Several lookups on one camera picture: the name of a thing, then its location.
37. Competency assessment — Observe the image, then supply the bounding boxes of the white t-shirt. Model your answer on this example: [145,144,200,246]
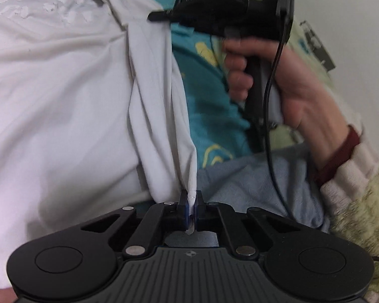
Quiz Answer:
[0,0,197,289]

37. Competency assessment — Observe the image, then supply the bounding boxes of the fluffy cream sleeve forearm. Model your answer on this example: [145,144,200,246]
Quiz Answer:
[320,134,379,302]

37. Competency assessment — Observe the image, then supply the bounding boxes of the person right hand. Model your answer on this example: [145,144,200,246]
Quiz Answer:
[222,36,350,170]

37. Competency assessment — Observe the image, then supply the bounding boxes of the light blue jeans leg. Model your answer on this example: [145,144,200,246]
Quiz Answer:
[134,150,333,248]

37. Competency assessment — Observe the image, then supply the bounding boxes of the teal patterned bed sheet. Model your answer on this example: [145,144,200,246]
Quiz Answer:
[127,0,253,170]

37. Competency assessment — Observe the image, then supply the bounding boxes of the green fleece cartoon blanket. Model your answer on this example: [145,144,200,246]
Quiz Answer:
[195,0,364,152]

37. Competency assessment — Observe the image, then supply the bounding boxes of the red wristband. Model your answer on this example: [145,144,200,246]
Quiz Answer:
[314,125,360,188]

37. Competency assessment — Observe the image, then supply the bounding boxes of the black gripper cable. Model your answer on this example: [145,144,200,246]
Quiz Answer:
[262,0,326,229]

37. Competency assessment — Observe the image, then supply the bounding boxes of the wall power socket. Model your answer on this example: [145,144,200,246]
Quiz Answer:
[300,20,336,72]

